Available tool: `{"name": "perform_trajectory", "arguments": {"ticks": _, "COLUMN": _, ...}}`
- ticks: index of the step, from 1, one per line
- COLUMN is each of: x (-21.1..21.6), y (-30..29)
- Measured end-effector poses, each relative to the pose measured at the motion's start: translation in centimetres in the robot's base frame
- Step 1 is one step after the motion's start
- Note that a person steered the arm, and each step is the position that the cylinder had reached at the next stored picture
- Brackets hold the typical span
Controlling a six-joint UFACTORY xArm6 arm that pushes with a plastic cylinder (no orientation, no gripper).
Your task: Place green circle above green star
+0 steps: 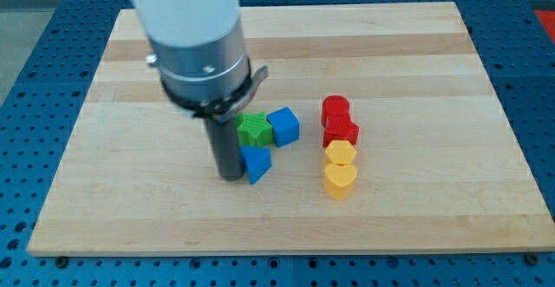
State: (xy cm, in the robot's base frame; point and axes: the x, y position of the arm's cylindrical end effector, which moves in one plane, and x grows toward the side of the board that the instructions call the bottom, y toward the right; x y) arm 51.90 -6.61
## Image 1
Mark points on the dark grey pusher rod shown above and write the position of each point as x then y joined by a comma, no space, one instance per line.
224,141

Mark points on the red pentagon block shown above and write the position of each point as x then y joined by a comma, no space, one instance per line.
340,127

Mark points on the blue triangle block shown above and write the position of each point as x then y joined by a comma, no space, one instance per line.
257,161

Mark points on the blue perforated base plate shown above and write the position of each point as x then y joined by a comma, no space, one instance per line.
39,113

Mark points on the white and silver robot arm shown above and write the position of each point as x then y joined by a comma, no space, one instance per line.
198,47

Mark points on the blue cube block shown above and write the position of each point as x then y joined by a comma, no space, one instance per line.
286,126

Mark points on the green star block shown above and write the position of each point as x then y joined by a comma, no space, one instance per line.
255,131

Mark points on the green circle block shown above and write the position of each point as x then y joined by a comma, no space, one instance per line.
239,119

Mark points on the red cylinder block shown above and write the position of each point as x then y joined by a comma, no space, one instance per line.
333,105

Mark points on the yellow heart block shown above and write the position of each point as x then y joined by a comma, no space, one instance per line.
339,180

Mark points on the wooden board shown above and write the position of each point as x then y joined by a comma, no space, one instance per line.
439,167

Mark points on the yellow hexagon block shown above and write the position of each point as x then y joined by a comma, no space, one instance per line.
340,152

